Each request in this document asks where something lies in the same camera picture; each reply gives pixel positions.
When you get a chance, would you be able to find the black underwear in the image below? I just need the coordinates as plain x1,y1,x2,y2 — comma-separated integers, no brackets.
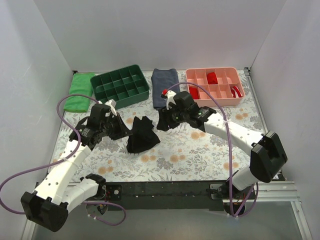
126,116,161,154

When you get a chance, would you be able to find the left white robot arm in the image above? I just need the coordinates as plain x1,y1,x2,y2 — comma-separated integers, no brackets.
20,99,132,232

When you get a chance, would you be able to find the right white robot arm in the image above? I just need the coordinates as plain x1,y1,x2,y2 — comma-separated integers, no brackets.
157,90,288,199

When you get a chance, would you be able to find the rolled red underwear left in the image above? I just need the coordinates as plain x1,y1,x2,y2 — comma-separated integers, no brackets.
188,86,199,100

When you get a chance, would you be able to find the rolled red underwear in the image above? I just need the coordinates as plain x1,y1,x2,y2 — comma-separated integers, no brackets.
206,72,218,85
188,86,199,100

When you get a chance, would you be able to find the rolled red underwear top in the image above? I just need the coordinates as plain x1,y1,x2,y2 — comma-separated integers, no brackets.
206,72,218,85

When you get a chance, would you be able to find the red white striped underwear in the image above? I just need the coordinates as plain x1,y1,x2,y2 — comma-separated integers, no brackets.
230,85,244,99

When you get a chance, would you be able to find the folded grey-blue towel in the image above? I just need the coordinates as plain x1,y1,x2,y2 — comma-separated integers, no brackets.
151,68,179,110

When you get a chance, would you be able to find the green divided organizer tray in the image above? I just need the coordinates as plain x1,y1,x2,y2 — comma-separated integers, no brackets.
90,64,150,109

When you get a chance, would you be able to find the pink divided organizer tray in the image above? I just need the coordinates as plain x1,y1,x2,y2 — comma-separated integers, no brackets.
185,67,246,107

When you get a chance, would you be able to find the folded green towel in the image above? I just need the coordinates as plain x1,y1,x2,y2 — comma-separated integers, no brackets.
63,72,95,113

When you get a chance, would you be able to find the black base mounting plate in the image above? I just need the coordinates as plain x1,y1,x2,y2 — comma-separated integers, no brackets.
82,180,258,213

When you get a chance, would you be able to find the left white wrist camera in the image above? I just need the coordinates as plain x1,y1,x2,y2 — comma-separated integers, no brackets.
104,99,117,116

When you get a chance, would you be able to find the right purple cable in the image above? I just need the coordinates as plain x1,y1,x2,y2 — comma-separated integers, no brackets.
166,82,260,218

